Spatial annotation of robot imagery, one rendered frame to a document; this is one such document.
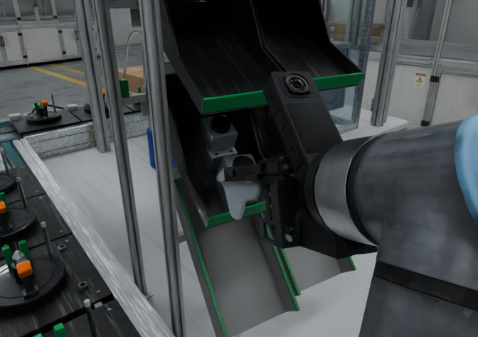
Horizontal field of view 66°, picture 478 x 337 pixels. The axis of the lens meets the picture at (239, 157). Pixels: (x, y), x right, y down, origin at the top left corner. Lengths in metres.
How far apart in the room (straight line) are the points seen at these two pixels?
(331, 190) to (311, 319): 0.62
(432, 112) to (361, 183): 4.12
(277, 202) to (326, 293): 0.59
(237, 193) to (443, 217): 0.26
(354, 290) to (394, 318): 0.74
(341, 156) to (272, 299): 0.45
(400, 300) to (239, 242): 0.49
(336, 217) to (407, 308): 0.09
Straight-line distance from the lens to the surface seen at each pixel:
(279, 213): 0.33
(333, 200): 0.25
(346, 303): 0.90
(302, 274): 0.72
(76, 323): 0.73
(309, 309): 0.87
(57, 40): 9.85
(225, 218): 0.51
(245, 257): 0.65
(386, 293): 0.19
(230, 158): 0.51
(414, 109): 4.40
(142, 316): 0.73
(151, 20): 0.50
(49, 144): 1.71
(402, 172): 0.20
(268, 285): 0.66
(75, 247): 0.91
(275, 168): 0.34
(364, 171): 0.22
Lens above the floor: 1.48
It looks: 24 degrees down
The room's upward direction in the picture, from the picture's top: straight up
